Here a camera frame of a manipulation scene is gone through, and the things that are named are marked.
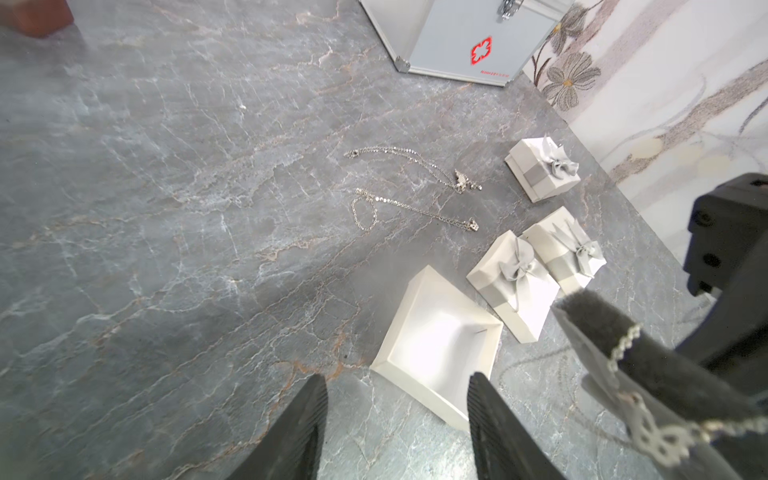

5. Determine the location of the white bow jewelry box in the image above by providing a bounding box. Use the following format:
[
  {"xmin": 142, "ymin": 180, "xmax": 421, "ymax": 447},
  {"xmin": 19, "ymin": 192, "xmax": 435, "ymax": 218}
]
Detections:
[
  {"xmin": 467, "ymin": 231, "xmax": 560, "ymax": 343},
  {"xmin": 371, "ymin": 266, "xmax": 505, "ymax": 432}
]

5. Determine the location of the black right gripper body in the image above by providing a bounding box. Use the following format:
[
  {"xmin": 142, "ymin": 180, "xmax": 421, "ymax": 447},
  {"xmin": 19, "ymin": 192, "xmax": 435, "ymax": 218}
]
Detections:
[{"xmin": 678, "ymin": 173, "xmax": 767, "ymax": 372}]

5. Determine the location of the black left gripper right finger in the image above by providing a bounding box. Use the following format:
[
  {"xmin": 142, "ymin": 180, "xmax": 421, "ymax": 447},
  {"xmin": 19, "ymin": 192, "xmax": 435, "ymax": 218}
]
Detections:
[{"xmin": 467, "ymin": 372, "xmax": 564, "ymax": 480}]

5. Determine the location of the silver aluminium first aid case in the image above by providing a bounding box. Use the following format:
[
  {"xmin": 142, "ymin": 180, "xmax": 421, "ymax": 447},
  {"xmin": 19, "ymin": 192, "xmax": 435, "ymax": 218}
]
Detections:
[{"xmin": 360, "ymin": 0, "xmax": 574, "ymax": 87}]

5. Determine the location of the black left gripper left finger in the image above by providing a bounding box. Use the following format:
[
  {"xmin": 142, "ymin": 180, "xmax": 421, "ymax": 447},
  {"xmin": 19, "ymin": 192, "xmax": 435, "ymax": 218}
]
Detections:
[{"xmin": 228, "ymin": 374, "xmax": 328, "ymax": 480}]

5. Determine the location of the small dark red box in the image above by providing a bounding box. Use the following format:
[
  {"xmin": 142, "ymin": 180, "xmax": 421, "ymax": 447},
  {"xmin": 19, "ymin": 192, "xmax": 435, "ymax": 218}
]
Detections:
[{"xmin": 1, "ymin": 0, "xmax": 74, "ymax": 38}]

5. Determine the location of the white jewelry box lid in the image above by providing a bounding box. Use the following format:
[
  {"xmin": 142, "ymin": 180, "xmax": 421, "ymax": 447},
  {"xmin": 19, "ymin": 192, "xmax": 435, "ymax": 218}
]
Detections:
[
  {"xmin": 505, "ymin": 137, "xmax": 581, "ymax": 203},
  {"xmin": 522, "ymin": 207, "xmax": 607, "ymax": 295}
]

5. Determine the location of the silver chain necklace with pendant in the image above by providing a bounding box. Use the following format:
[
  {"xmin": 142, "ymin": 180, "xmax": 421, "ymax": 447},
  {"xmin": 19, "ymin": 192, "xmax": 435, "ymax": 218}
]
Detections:
[{"xmin": 343, "ymin": 145, "xmax": 484, "ymax": 194}]

